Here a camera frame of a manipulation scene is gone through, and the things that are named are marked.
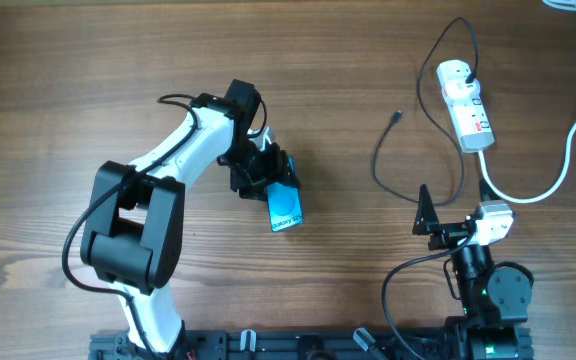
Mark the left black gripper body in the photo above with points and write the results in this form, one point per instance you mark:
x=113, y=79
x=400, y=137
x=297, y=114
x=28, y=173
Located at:
x=245, y=159

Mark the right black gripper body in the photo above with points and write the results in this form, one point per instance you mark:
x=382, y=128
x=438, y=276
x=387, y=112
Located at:
x=448, y=235

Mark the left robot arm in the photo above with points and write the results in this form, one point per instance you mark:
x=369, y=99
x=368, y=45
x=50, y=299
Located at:
x=133, y=227

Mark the white USB charger plug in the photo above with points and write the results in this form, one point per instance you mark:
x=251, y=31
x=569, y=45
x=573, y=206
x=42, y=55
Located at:
x=459, y=92

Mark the Galaxy smartphone with teal screen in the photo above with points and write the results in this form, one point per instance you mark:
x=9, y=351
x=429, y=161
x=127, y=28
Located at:
x=284, y=207

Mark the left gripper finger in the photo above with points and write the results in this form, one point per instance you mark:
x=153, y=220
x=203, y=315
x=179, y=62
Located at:
x=287, y=175
x=253, y=191

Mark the white power strip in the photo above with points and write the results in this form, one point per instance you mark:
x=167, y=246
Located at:
x=470, y=121

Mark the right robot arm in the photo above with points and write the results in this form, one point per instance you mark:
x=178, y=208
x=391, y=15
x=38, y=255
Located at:
x=494, y=296

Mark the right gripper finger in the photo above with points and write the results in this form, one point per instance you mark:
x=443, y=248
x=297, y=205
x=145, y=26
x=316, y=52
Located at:
x=426, y=220
x=486, y=192

